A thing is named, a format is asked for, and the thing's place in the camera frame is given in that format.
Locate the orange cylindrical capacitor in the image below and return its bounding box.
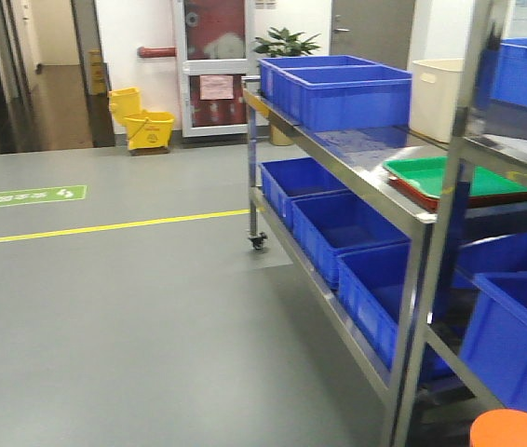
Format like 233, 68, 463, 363
469, 409, 527, 447

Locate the blue bin lower far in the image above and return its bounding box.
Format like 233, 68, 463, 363
260, 157, 347, 229

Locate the blue bin lower middle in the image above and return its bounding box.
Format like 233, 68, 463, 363
292, 192, 409, 290

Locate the blue bin lower near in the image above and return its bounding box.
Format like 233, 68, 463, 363
337, 243, 410, 369

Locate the yellow mop bucket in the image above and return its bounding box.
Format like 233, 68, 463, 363
108, 87, 176, 152

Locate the steel cart with wheels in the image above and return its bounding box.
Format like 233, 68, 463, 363
242, 63, 527, 446

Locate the red plastic tray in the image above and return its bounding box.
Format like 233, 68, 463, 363
388, 175, 527, 212

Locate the green plastic tray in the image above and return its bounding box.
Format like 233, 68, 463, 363
383, 156, 527, 202

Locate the blue bin top front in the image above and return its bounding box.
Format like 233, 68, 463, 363
267, 64, 412, 132

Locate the potted green plant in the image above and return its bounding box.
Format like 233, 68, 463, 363
253, 27, 320, 58

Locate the white plastic bin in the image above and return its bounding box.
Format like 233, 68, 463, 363
409, 59, 464, 142

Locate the blue bin right near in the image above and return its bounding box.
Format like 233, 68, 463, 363
459, 271, 527, 412

